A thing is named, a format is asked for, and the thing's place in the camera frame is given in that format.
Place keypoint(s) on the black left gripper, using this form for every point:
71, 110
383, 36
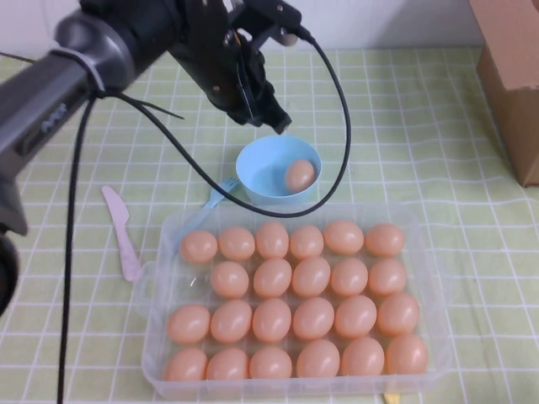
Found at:
210, 63

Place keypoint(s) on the orange plastic egg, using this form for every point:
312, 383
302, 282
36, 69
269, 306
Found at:
272, 240
272, 278
398, 314
318, 358
227, 364
270, 363
236, 243
384, 240
343, 237
355, 317
188, 324
387, 276
231, 320
306, 242
271, 320
407, 354
229, 280
311, 276
349, 277
300, 174
185, 365
198, 246
362, 356
313, 318

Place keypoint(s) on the grey and black left arm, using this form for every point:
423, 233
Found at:
42, 105

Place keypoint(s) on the clear plastic egg box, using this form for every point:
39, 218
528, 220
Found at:
433, 273

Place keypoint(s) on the brown cardboard box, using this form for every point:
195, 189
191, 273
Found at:
513, 118

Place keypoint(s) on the blue plastic bowl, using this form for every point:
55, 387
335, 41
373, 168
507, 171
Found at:
261, 168

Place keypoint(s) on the blue plastic fork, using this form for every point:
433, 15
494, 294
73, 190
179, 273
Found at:
219, 195

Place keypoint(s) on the green checked tablecloth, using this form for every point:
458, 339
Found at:
421, 147

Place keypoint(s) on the pink plastic knife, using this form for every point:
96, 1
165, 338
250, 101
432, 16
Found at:
122, 235

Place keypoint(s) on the yellow plastic utensil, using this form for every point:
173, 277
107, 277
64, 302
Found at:
391, 399

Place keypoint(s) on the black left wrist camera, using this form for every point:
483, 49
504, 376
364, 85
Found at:
269, 17

